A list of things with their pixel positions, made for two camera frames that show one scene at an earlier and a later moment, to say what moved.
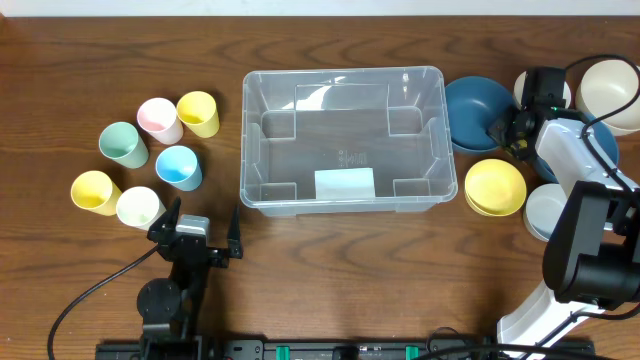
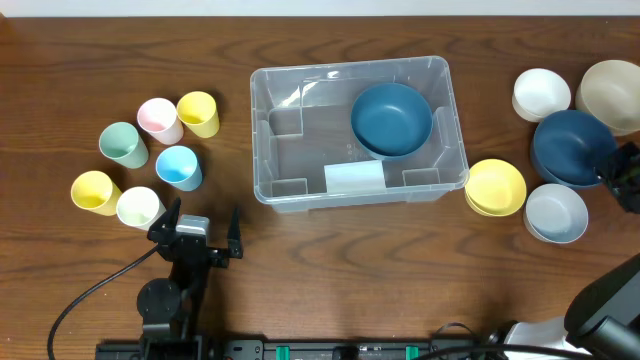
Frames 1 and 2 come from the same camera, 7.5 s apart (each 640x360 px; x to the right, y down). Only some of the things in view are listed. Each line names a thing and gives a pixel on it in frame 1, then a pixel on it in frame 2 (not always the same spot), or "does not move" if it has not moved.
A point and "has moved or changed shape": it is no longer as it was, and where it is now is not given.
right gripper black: x=516 y=133 → x=625 y=171
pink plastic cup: x=160 y=119 does not move
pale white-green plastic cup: x=139 y=206 does not move
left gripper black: x=198 y=251 does not move
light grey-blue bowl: x=542 y=209 does not move
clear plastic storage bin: x=345 y=141 has moved or changed shape
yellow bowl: x=495 y=188 does not move
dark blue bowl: x=475 y=103 → x=391 y=121
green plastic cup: x=121 y=142 does not move
